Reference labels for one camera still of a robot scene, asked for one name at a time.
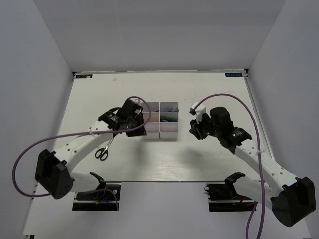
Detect blue corner label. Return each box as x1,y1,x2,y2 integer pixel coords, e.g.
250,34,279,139
225,73,243,77
75,74,93,79

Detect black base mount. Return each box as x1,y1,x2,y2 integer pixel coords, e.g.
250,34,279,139
204,183,255,213
72,183,121,212

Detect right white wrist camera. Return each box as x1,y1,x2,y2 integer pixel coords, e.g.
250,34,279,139
189,102,206,124

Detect purple cable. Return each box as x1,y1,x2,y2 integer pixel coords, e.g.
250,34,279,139
12,96,152,211
193,93,265,238

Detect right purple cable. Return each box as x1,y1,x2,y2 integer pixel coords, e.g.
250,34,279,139
193,93,265,238

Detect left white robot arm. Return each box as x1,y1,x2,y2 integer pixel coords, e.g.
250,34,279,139
35,99,146,199

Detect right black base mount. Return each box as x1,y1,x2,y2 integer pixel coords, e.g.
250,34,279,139
204,183,255,213

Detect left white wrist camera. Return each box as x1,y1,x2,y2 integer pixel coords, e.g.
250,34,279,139
130,98,141,106

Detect right blue corner label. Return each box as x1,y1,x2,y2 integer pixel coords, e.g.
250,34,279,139
225,73,243,77

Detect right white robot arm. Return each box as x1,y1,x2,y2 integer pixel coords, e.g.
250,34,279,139
189,102,316,227

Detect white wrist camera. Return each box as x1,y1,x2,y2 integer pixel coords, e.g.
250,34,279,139
189,102,206,124
130,98,141,106

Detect right white organizer bin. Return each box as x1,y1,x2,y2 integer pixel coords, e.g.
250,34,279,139
159,102,179,140

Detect left blue corner label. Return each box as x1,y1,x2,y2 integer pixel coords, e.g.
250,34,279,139
75,74,93,79

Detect black handled scissors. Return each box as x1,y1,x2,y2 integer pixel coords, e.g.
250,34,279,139
95,138,114,161

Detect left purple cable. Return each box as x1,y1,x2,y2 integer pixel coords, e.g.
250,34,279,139
12,96,152,211

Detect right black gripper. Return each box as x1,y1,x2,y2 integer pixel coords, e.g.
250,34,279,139
189,112,221,140

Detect left white organizer bin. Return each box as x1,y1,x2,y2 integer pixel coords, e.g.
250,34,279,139
144,102,160,140

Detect white organizer bin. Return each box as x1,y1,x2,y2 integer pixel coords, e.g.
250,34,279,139
144,102,160,140
159,102,179,140

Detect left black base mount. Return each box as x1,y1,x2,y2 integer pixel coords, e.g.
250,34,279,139
72,183,121,212

